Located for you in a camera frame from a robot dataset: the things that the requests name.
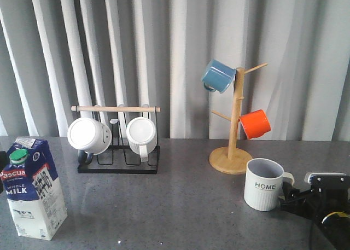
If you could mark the white HOME mug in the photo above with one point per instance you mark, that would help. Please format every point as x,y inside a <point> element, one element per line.
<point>263,183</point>

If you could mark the orange enamel mug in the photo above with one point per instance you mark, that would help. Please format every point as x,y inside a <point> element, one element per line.
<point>255,124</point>

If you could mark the grey curtain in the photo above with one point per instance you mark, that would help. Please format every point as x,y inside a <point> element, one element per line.
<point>59,53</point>

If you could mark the white smiley hanging mug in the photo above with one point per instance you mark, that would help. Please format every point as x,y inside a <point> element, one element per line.
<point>89,135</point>

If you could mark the Pauls whole milk carton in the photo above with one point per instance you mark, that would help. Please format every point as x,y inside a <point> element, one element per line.
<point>33,189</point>

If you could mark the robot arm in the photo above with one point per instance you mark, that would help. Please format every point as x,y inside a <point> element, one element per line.
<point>336,230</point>

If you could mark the blue enamel mug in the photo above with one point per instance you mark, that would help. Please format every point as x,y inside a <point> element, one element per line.
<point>218,76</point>

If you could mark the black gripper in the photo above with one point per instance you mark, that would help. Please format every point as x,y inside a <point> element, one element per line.
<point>327,197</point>
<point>3,162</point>

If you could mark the black wire mug rack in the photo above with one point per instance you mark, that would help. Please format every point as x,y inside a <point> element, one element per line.
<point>119,158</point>

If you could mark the wooden mug tree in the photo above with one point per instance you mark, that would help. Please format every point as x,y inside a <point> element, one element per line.
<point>232,160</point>

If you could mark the white ribbed hanging mug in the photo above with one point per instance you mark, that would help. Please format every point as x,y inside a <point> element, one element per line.
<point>141,135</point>

